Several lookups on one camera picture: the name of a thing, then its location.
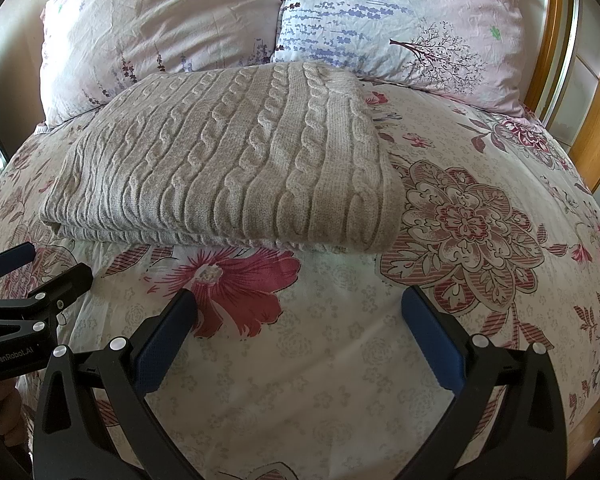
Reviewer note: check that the floral bed sheet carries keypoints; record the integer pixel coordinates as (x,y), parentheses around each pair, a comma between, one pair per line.
(330,360)

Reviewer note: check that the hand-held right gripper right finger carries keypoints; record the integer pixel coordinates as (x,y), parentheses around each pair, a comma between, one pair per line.
(432,345)

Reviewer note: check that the pink floral pillow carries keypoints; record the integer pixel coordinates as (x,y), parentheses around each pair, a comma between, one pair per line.
(170,25)

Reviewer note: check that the person's left hand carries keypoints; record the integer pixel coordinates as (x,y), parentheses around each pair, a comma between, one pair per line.
(10,410)

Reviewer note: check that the pillow with blue tree print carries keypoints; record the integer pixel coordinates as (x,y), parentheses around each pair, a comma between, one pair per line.
(380,25)

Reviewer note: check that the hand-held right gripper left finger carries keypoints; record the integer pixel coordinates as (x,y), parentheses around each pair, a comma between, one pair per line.
(165,345)

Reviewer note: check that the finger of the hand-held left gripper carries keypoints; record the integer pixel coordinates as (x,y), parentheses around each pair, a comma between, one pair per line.
(70,282)
(12,257)

